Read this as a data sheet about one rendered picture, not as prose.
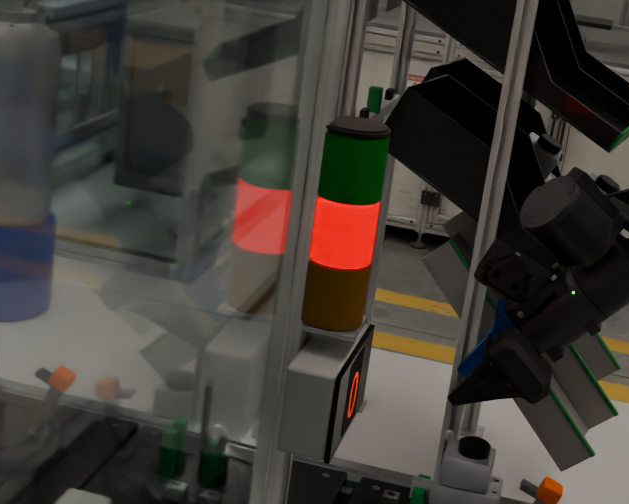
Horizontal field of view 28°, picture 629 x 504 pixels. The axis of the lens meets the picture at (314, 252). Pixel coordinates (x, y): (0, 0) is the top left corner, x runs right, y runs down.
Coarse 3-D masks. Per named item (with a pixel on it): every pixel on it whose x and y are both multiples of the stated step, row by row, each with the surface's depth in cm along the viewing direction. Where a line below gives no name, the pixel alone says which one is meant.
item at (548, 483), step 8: (544, 480) 117; (552, 480) 117; (520, 488) 117; (528, 488) 117; (536, 488) 117; (544, 488) 116; (552, 488) 116; (560, 488) 116; (536, 496) 117; (544, 496) 116; (552, 496) 116; (560, 496) 116
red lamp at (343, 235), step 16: (320, 208) 93; (336, 208) 92; (352, 208) 92; (368, 208) 92; (320, 224) 93; (336, 224) 92; (352, 224) 92; (368, 224) 93; (320, 240) 93; (336, 240) 92; (352, 240) 93; (368, 240) 93; (320, 256) 93; (336, 256) 93; (352, 256) 93; (368, 256) 94
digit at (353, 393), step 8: (360, 360) 99; (352, 368) 95; (360, 368) 99; (352, 376) 96; (360, 376) 100; (352, 384) 97; (352, 392) 98; (352, 400) 99; (352, 408) 100; (352, 416) 100; (344, 424) 97; (344, 432) 98
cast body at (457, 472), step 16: (448, 448) 118; (464, 448) 117; (480, 448) 116; (448, 464) 116; (464, 464) 116; (480, 464) 116; (416, 480) 120; (432, 480) 120; (448, 480) 117; (464, 480) 116; (480, 480) 116; (496, 480) 120; (432, 496) 118; (448, 496) 117; (464, 496) 117; (480, 496) 116; (496, 496) 116
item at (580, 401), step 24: (456, 240) 148; (432, 264) 138; (456, 264) 137; (456, 288) 138; (456, 312) 138; (480, 336) 138; (576, 360) 147; (552, 384) 147; (576, 384) 148; (528, 408) 138; (552, 408) 136; (576, 408) 149; (600, 408) 148; (552, 432) 137; (576, 432) 136; (552, 456) 138; (576, 456) 137
